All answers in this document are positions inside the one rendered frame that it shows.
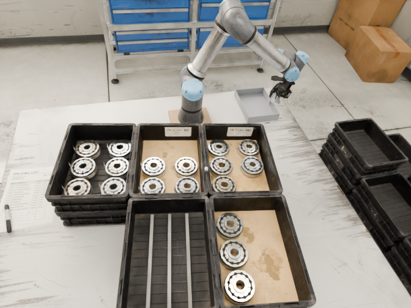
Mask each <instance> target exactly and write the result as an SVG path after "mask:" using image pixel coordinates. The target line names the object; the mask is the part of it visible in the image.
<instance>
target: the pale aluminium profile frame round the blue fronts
mask: <svg viewBox="0 0 411 308"><path fill-rule="evenodd" d="M271 2H274V6H273V12H272V16H271V19H264V20H250V21H251V22H252V23H253V24H254V26H257V25H269V27H268V31H267V34H263V37H266V39H267V40H268V41H269V42H270V39H271V36H272V32H273V28H274V25H275V20H276V16H277V13H278V9H279V6H280V2H281V0H271ZM97 4H98V9H99V13H100V19H101V22H102V28H103V34H104V38H105V44H106V50H107V53H108V59H109V65H110V69H111V74H112V78H113V79H112V80H111V82H112V83H113V84H117V83H118V82H119V80H118V79H116V74H124V73H142V72H159V71H168V70H182V69H183V68H184V67H186V66H188V64H189V63H193V61H194V59H195V57H196V56H197V55H198V53H199V51H200V49H195V45H196V40H197V33H196V28H210V27H214V26H215V23H214V21H198V20H197V11H198V4H199V0H191V4H193V6H192V21H190V22H173V23H137V24H112V23H110V22H109V15H108V8H107V6H108V5H109V2H108V1H107V2H106V0H97ZM178 28H191V34H190V42H189V50H188V49H179V50H177V51H159V52H147V53H123V54H114V51H115V50H116V48H115V47H114V45H115V44H116V43H115V38H114V36H113V35H112V31H130V30H145V29H178ZM251 51H253V50H252V49H251V48H250V47H249V46H247V47H235V48H221V49H220V50H219V52H218V53H217V54H220V53H240V52H251ZM253 53H254V54H255V55H256V57H257V59H255V60H237V61H227V62H212V63H211V64H210V65H209V67H208V68H212V67H229V66H238V65H255V64H259V68H258V69H257V71H258V72H260V73H262V72H263V71H264V70H263V69H262V68H263V67H264V62H265V60H264V59H263V58H262V57H260V55H258V54H257V53H256V52H254V51H253ZM169 56H186V57H187V61H188V63H187V64H181V65H163V66H153V67H135V68H117V67H115V61H116V60H118V59H138V58H148V57H169Z"/></svg>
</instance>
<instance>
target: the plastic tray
mask: <svg viewBox="0 0 411 308"><path fill-rule="evenodd" d="M234 97H235V99H236V101H237V103H238V105H239V107H240V109H241V112H242V114H243V116H244V118H245V120H246V122H247V123H257V122H267V121H273V120H278V118H279V116H280V113H279V111H278V110H277V108H276V106H275V105H274V103H272V102H271V104H269V103H268V99H269V95H268V93H267V91H266V90H265V88H264V87H257V88H249V89H236V90H235V93H234Z"/></svg>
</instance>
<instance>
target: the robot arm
mask: <svg viewBox="0 0 411 308"><path fill-rule="evenodd" d="M214 23H215V26H214V28H213V29H212V31H211V33H210V35H209V36H208V38H207V40H206V41H205V43H204V44H203V46H202V48H201V50H200V51H199V53H198V55H197V56H196V58H195V60H194V61H193V63H189V64H188V66H186V67H184V68H183V69H182V71H181V74H180V83H181V92H182V103H181V108H180V110H179V113H178V120H179V122H180V123H199V124H201V123H202V122H203V120H204V114H203V111H202V99H203V94H204V86H203V84H202V81H203V80H204V78H205V77H206V70H207V69H208V67H209V65H210V64H211V63H212V61H213V60H214V58H215V56H216V55H217V53H218V52H219V50H220V49H221V47H222V46H223V44H224V42H225V41H226V39H227V38H228V37H229V35H231V36H232V37H233V38H235V39H236V40H237V41H238V42H240V43H241V44H242V45H244V46H245V45H247V46H249V47H250V48H251V49H252V50H253V51H254V52H256V53H257V54H258V55H260V57H262V58H263V59H264V60H266V61H267V62H268V63H269V64H270V65H272V66H273V67H274V68H276V69H277V70H278V71H279V72H280V73H282V74H283V77H279V76H276V75H273V76H272V77H271V80H273V81H282V82H279V83H277V84H276V85H275V86H274V87H273V89H272V90H271V91H270V95H269V99H268V103H269V104H271V102H272V103H275V102H276V103H278V104H280V103H281V101H280V98H281V97H283V98H287V99H288V97H289V96H288V95H290V94H291V93H292V91H291V90H290V88H291V86H292V85H294V84H295V82H294V81H296V80H297V79H298V78H299V76H300V72H301V70H302V69H303V67H304V66H305V65H306V63H307V61H308V59H309V56H308V55H307V54H306V53H305V52H303V51H298V52H297V53H296V54H294V53H290V52H288V51H285V50H283V49H277V48H276V47H274V46H273V45H272V44H271V43H270V42H269V41H268V40H267V39H266V38H264V37H263V36H262V35H261V34H260V33H258V31H257V27H256V26H254V24H253V23H252V22H251V21H250V19H249V18H248V15H247V14H246V12H245V9H244V6H243V4H242V3H241V2H240V0H224V1H223V2H222V3H221V4H220V8H219V13H218V15H217V17H216V18H215V20H214ZM289 93H290V94H289Z"/></svg>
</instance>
